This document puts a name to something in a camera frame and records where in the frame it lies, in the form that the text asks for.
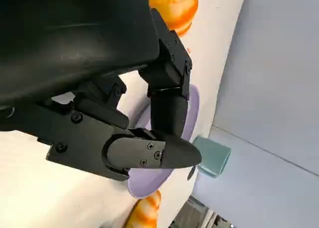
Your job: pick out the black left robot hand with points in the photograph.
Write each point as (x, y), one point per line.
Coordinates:
(74, 38)

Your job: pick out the orange white toy bread roll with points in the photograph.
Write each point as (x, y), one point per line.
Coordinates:
(147, 210)
(179, 8)

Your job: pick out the lilac plate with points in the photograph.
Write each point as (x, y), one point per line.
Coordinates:
(149, 184)

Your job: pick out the pale green mug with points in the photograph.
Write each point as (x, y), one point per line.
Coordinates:
(211, 155)

